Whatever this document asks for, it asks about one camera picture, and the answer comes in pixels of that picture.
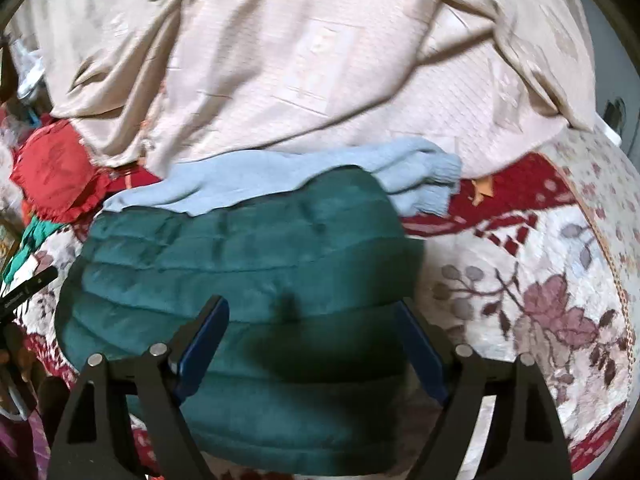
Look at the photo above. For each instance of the green cloth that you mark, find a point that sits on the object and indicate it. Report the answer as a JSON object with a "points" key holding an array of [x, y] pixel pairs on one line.
{"points": [[32, 245]]}

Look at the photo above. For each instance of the beige embroidered tasselled cover cloth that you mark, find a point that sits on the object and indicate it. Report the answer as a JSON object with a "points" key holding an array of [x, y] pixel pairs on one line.
{"points": [[300, 60]]}

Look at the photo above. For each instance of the red floral blanket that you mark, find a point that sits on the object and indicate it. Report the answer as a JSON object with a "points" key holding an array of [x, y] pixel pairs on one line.
{"points": [[525, 270]]}

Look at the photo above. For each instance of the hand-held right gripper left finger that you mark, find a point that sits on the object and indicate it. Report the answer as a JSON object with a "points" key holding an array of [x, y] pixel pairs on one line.
{"points": [[204, 347]]}

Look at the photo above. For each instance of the red ruffled cushion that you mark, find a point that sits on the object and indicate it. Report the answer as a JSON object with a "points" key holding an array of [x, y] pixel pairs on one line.
{"points": [[55, 170]]}

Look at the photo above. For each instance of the light grey-blue sweatshirt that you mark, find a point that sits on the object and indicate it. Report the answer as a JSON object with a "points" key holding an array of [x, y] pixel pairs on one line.
{"points": [[280, 175]]}

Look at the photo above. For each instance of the green puffer jacket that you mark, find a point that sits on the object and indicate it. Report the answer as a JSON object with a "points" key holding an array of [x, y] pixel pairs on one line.
{"points": [[240, 280]]}

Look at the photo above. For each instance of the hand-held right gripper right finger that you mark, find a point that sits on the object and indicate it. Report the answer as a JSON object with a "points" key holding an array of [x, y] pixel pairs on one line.
{"points": [[424, 352]]}

